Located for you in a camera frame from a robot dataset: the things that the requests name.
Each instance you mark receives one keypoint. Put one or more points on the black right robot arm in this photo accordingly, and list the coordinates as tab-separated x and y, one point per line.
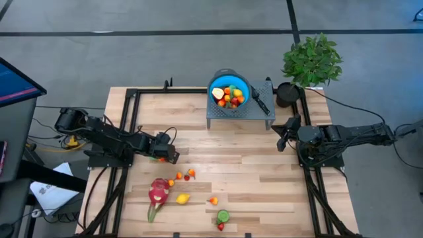
357	134

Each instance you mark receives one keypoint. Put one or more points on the green kiwi half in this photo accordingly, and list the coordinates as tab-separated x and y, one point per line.
223	216

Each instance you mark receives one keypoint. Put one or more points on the dark flat handheld device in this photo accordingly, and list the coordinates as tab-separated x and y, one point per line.
2	157

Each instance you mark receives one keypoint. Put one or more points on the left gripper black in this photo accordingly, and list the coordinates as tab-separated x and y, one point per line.
163	148

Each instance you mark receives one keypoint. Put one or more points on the black desk crossbar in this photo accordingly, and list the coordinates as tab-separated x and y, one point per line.
49	175

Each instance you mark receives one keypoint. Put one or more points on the black knife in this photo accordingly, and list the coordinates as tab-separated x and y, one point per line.
261	100

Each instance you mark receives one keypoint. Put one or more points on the grey perforated metal shelf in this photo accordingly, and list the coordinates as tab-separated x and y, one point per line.
261	114

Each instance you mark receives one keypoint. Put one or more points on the monitor with blue screen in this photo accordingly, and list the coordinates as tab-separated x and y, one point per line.
16	82

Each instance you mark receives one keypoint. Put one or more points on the pink dragon fruit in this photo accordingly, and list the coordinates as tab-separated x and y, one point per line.
158	193

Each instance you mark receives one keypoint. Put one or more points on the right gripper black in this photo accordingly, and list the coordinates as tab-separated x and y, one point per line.
307	137

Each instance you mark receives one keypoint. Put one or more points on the green potted artificial plant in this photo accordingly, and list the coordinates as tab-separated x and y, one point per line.
312	61

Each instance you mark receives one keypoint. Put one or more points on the blue collapsible colander bowl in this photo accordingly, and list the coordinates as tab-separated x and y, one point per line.
213	81

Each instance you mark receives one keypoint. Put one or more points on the white paper sheet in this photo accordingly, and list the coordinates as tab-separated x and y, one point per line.
49	195

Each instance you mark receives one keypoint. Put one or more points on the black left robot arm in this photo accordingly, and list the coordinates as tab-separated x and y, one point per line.
99	132

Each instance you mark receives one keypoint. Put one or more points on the red apple half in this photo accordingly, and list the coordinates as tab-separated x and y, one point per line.
218	93

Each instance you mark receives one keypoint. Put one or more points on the small red strawberry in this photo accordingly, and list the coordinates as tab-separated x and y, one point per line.
186	178

